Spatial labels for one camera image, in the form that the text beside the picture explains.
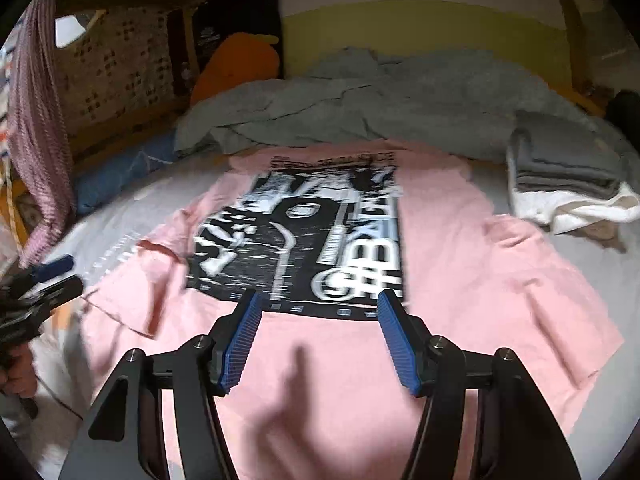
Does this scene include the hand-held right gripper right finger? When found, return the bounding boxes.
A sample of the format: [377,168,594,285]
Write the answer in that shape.
[376,289,583,480]

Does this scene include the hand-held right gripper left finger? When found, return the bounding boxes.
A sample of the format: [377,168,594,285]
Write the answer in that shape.
[57,291,264,480]

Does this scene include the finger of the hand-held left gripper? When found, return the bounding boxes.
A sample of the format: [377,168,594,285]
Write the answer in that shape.
[27,255,75,286]
[12,275,85,317]

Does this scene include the pink printed t-shirt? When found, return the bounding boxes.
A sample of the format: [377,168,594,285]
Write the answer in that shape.
[80,139,626,480]

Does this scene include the grey clothes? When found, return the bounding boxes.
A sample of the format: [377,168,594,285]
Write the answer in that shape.
[507,110,623,201]

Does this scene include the person's left hand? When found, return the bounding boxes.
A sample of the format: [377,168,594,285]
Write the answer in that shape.
[0,344,40,403]

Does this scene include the blue pillow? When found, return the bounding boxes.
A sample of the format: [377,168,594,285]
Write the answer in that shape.
[74,132,183,216]

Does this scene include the pink striped cloth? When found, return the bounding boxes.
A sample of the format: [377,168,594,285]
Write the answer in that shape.
[7,0,78,266]

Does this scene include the beige patterned cloth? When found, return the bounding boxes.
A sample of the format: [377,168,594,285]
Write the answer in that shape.
[52,7,188,138]

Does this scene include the white garment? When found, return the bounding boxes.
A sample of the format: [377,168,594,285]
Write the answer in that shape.
[506,157,640,235]

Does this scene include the grey-green duvet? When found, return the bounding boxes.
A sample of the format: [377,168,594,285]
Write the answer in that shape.
[174,46,626,163]

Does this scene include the orange plush pillow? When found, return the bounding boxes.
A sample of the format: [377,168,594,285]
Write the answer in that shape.
[190,32,281,106]

